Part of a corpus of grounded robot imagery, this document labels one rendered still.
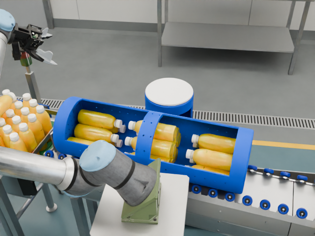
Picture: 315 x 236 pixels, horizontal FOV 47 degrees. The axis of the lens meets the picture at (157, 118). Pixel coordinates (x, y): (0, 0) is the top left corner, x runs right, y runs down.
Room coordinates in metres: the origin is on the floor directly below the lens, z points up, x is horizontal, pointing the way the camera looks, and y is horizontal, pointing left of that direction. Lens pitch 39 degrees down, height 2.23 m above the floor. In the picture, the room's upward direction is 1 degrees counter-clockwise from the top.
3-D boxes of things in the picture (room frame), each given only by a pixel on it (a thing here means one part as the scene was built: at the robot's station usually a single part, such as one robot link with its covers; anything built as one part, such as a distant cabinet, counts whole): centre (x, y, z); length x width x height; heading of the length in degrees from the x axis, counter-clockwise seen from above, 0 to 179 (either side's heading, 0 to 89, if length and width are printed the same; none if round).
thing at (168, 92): (1.73, -0.07, 1.03); 0.28 x 0.28 x 0.01
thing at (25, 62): (1.85, 0.76, 1.18); 0.06 x 0.06 x 0.05
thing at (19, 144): (1.28, 0.67, 1.00); 0.07 x 0.07 x 0.20
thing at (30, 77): (1.85, 0.76, 0.55); 0.04 x 0.04 x 1.10; 72
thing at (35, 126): (1.42, 0.63, 1.00); 0.07 x 0.07 x 0.20
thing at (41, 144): (1.42, 0.58, 0.96); 0.40 x 0.01 x 0.03; 162
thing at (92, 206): (1.44, 0.42, 0.31); 0.06 x 0.06 x 0.63; 72
